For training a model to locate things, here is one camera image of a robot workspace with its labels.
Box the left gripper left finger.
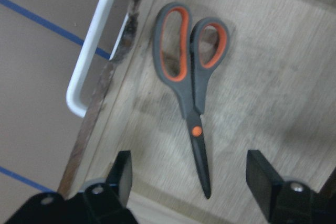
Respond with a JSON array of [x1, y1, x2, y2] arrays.
[[80, 151, 132, 223]]

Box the grey orange scissors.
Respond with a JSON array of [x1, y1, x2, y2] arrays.
[[152, 2, 230, 198]]

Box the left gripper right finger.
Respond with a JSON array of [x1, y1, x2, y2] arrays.
[[246, 150, 320, 223]]

